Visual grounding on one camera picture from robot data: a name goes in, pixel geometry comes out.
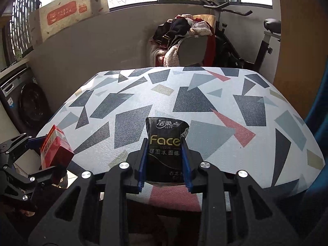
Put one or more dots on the person's left hand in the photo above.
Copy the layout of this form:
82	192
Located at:
27	213

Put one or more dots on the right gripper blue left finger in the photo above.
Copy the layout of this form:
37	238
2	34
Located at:
141	165

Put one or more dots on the red cigarette box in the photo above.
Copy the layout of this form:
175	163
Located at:
56	149

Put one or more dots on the black Face tissue pack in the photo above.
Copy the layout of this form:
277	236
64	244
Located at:
164	155

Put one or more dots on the beige chair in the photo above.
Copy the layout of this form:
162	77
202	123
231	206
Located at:
192	46

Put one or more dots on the black exercise bike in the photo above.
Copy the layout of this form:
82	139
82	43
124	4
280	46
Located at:
247	34

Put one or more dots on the dark washing machine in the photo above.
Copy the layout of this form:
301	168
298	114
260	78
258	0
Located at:
24	101

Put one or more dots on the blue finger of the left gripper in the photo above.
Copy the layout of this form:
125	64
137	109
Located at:
52	175
36	143

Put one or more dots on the cardboard sheet with red label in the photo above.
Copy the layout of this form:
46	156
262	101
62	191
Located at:
50	19

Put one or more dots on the wooden door panel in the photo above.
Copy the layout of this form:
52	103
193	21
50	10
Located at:
303	52

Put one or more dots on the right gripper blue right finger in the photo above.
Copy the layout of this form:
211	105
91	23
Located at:
186	167

